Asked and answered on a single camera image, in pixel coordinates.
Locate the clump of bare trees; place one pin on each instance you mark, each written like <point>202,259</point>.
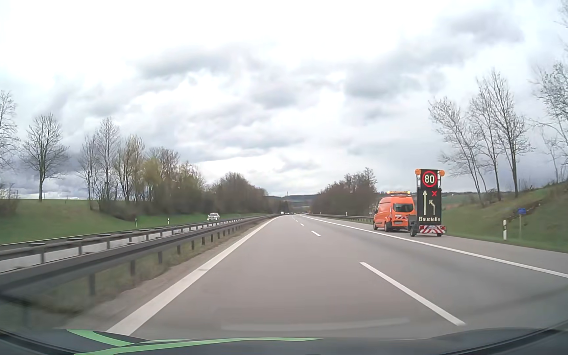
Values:
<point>347,195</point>

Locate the white car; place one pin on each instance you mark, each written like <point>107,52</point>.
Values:
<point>213,216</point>

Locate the orange van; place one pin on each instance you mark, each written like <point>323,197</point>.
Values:
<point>392,213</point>

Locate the black warning sign trailer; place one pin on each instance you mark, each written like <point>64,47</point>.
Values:
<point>429,202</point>

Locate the row of bare trees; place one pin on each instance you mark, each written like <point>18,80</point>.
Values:
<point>511,138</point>
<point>131,182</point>

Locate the road markings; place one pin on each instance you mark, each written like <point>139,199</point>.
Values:
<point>165,296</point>

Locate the car's own bonnet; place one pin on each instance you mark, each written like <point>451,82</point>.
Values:
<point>284,345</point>

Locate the grassy median strip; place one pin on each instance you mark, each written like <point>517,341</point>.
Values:
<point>131,276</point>

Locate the small blue road sign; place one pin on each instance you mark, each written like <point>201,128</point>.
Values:
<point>521,212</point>

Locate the grass field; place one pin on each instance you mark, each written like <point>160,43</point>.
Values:
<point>42,222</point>

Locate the grass bank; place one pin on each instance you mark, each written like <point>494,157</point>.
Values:
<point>535,217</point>

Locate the grey metal guard rail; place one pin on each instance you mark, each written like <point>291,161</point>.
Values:
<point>116,256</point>
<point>345,217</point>
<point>67,242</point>

